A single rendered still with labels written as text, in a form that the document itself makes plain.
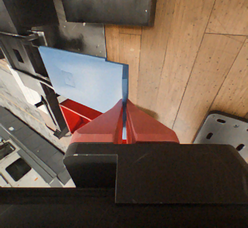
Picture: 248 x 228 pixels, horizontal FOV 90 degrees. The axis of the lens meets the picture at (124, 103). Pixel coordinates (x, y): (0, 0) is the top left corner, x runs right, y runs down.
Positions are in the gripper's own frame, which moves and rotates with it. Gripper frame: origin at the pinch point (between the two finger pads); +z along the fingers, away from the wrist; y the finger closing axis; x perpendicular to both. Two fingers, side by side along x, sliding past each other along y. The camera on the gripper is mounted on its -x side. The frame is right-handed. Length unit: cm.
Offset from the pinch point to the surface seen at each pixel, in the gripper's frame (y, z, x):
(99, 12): 3.7, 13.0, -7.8
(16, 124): 495, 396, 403
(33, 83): 20.9, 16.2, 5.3
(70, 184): 246, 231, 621
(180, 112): -9.9, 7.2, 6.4
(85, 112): 9.5, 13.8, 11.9
